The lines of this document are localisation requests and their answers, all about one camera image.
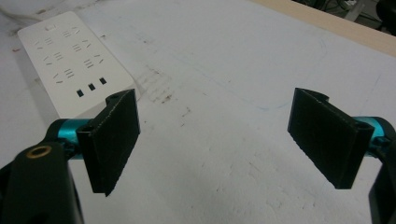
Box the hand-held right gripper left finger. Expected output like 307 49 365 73
46 88 141 198

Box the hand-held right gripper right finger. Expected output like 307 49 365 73
287 87 396 190

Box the white power strip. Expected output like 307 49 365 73
17 10 137 119

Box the white power strip cable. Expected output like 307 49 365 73
0 7 45 23

